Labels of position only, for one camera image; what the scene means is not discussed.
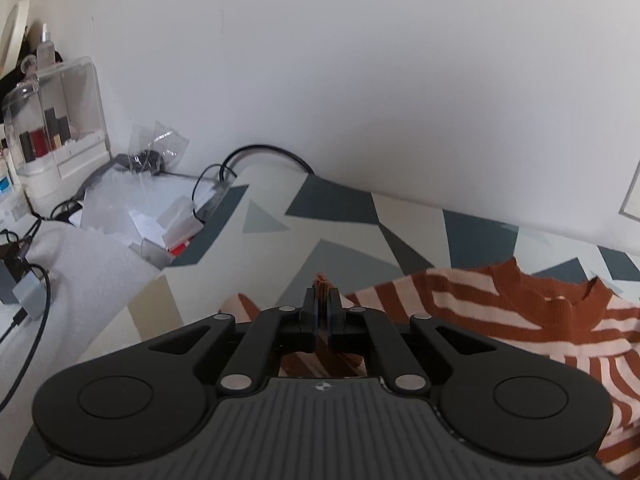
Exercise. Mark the clear cosmetic organizer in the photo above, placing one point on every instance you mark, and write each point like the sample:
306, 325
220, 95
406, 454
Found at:
65, 110

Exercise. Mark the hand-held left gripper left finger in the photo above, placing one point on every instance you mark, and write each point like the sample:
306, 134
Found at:
311, 320

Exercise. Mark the dark grey device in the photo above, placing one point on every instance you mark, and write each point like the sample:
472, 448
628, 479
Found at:
7, 275

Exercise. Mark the grey adapter box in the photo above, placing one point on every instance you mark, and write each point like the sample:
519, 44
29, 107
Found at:
31, 292

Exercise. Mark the clear spray bottle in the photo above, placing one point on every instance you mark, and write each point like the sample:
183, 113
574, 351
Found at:
46, 50

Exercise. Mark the crumpled clear plastic bag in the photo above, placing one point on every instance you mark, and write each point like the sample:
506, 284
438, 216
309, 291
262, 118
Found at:
155, 147

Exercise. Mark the geometric print bed sheet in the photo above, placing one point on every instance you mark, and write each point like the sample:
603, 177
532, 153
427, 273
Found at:
325, 230

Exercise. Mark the brown pink striped sweater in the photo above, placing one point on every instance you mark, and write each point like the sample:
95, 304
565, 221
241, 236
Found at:
500, 310

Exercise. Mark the pile of clear plastic wrappers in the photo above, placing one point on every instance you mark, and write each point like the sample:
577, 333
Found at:
130, 210

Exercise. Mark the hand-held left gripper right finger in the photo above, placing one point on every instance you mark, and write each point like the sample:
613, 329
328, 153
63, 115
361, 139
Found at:
334, 320

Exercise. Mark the white towel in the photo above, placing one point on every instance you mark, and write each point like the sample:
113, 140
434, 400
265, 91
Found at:
75, 260

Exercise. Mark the white box with blue label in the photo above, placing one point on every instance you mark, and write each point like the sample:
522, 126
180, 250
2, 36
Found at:
9, 195

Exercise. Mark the round mirror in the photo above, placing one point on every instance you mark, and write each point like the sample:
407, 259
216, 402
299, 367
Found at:
11, 35

